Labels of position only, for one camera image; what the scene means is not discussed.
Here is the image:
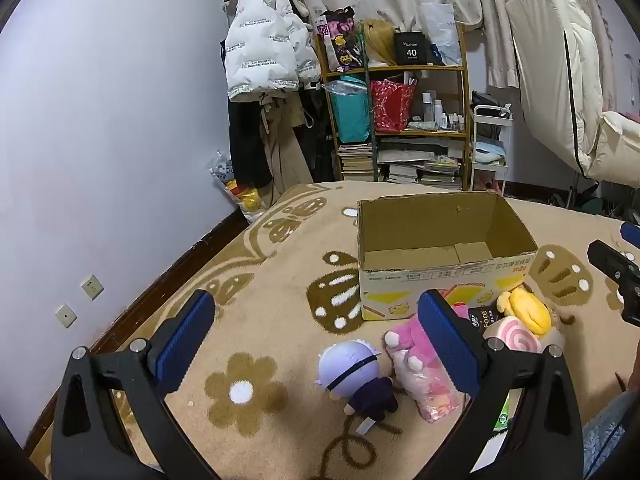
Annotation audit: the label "black purple printed bag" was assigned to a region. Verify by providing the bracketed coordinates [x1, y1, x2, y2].
[316, 7, 365, 73]

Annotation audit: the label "beige flower-print blanket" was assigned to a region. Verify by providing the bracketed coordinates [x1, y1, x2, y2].
[30, 182, 640, 480]

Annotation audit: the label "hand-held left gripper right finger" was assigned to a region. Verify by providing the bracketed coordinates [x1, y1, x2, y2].
[416, 289, 585, 480]

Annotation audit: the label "stack of books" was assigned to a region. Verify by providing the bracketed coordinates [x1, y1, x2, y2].
[337, 142, 376, 183]

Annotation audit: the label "beige hanging trousers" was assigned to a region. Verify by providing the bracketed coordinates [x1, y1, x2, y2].
[260, 95, 313, 206]

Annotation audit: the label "pink swirl roll plush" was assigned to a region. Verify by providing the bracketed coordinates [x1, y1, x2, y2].
[482, 316, 543, 356]

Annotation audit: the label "black box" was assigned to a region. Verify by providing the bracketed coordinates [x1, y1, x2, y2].
[393, 32, 432, 67]

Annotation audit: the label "teal bag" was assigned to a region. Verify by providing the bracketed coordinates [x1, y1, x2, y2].
[327, 76, 373, 144]

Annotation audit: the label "white plastic bag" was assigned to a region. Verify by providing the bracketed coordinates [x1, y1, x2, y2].
[419, 2, 461, 67]

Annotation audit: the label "pile of books and magazines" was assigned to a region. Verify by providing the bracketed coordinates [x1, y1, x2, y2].
[376, 137, 466, 191]

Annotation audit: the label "black hanging garment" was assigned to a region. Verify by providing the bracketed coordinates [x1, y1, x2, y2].
[300, 87, 341, 183]

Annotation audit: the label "blonde wig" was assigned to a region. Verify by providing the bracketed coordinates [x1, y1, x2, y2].
[362, 19, 400, 67]

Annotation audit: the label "black tissue pack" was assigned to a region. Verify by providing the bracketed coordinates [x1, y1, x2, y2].
[452, 302, 511, 341]

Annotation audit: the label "group of cosmetic bottles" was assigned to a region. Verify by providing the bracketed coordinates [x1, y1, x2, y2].
[410, 91, 466, 133]

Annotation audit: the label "person's blue patterned pants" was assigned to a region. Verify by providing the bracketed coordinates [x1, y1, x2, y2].
[582, 390, 640, 480]

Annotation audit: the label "white trolley cart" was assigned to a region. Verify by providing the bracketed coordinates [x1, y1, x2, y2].
[470, 104, 513, 196]

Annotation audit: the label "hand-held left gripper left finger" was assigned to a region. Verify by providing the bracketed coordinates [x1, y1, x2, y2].
[51, 289, 221, 480]

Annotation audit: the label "cream coat on rack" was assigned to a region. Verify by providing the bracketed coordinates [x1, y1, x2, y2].
[505, 0, 640, 188]

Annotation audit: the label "clear bag of toys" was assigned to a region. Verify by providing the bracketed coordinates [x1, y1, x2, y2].
[207, 150, 266, 223]

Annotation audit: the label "green tissue pack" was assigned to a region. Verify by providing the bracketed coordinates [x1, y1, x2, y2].
[492, 392, 511, 433]

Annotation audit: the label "lavender-haired plush doll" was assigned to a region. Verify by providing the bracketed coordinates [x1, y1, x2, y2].
[314, 340, 401, 423]

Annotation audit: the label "red patterned bag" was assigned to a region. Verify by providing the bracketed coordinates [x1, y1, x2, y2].
[371, 79, 417, 132]

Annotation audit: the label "white puffer jacket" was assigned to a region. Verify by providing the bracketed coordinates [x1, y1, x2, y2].
[223, 0, 322, 103]

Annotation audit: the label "wooden shelf rack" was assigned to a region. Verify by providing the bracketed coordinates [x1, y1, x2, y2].
[314, 22, 473, 192]

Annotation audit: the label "yellow plush toy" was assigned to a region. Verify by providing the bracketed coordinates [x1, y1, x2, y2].
[496, 287, 553, 336]

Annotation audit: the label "cardboard box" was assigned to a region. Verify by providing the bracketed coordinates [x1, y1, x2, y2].
[357, 191, 538, 322]

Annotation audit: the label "pink plush toy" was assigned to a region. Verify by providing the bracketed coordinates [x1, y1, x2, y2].
[384, 317, 463, 423]

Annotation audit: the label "dark hanging coat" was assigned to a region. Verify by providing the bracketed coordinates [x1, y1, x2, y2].
[227, 95, 273, 191]

